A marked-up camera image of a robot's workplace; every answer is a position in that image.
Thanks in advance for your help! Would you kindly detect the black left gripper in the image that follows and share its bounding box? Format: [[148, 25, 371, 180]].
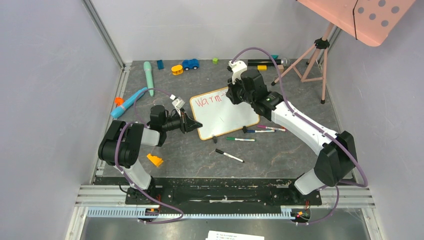
[[161, 107, 202, 134]]

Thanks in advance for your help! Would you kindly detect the yellow framed whiteboard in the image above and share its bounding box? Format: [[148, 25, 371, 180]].
[[189, 87, 260, 141]]

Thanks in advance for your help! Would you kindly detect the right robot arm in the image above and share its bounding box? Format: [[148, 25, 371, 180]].
[[226, 69, 356, 204]]

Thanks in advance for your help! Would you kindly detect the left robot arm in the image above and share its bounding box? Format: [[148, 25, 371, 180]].
[[97, 105, 203, 204]]

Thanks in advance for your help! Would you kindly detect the yellow block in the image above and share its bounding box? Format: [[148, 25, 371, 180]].
[[257, 65, 268, 71]]

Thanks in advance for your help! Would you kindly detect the black capped marker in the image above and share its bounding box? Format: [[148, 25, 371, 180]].
[[215, 148, 245, 163]]

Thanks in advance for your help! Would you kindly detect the wooden block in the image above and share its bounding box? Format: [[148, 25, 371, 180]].
[[277, 64, 285, 74]]

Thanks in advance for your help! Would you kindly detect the green capped marker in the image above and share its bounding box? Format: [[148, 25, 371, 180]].
[[225, 137, 257, 142]]

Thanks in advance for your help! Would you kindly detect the green cube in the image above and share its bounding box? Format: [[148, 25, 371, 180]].
[[212, 57, 219, 65]]

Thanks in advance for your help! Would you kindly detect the black microphone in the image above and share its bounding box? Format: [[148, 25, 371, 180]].
[[247, 58, 291, 67]]

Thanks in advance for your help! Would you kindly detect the orange wedge toy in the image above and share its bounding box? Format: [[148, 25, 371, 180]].
[[146, 153, 164, 167]]

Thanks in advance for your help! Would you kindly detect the purple capped marker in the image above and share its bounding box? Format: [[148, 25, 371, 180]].
[[256, 124, 286, 132]]

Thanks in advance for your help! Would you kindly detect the blue toy car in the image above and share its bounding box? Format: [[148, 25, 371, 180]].
[[182, 58, 200, 71]]

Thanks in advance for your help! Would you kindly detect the dark blue block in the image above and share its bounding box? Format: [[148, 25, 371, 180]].
[[156, 59, 165, 70]]

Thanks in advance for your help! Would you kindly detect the blue toy crayon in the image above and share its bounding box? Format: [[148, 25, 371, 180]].
[[110, 87, 148, 119]]

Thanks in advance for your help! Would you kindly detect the mint green toy crayon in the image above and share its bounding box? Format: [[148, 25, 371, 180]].
[[143, 61, 155, 97]]

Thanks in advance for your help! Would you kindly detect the orange small toy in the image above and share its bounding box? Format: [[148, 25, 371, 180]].
[[114, 97, 125, 107]]

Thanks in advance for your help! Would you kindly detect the pink tripod stand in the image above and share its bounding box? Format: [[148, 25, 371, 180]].
[[271, 22, 335, 104]]

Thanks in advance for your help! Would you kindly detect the white paper sheet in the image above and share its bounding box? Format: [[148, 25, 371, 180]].
[[205, 230, 265, 240]]

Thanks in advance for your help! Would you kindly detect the pink perforated panel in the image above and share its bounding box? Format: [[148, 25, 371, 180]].
[[298, 0, 416, 47]]

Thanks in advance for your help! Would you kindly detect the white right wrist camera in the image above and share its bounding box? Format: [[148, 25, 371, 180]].
[[228, 60, 248, 85]]

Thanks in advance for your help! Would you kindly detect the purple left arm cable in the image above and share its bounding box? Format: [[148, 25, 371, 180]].
[[114, 87, 185, 225]]

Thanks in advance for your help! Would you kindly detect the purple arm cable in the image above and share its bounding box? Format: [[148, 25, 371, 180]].
[[114, 87, 185, 225], [230, 46, 369, 225]]

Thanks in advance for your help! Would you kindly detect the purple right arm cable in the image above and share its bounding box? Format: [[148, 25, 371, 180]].
[[230, 46, 369, 225]]

